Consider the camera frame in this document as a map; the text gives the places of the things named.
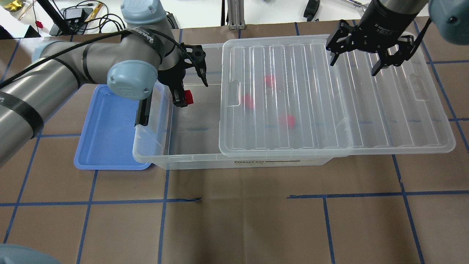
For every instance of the blue plastic tray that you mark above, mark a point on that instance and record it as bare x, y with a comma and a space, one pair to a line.
107, 137

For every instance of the clear plastic storage box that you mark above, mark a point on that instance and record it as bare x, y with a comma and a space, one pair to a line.
187, 137

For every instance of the brown paper table cover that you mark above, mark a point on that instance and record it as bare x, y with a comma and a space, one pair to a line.
387, 209

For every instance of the red block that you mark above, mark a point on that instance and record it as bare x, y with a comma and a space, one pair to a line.
269, 81
248, 101
286, 121
188, 97

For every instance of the black power adapter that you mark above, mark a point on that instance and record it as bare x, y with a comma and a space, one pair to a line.
74, 15

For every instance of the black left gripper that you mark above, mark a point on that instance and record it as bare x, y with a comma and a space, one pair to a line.
170, 77

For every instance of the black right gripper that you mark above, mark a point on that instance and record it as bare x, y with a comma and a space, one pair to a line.
381, 25

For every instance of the black box latch handle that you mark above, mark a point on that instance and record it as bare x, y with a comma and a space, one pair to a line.
143, 111

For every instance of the clear ribbed box lid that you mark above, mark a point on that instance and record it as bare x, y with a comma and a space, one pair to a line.
340, 110

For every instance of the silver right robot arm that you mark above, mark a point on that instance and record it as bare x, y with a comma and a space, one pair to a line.
451, 18

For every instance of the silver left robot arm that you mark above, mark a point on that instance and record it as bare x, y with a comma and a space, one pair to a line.
129, 62

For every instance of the aluminium frame post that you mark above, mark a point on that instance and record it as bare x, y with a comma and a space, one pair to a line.
232, 14

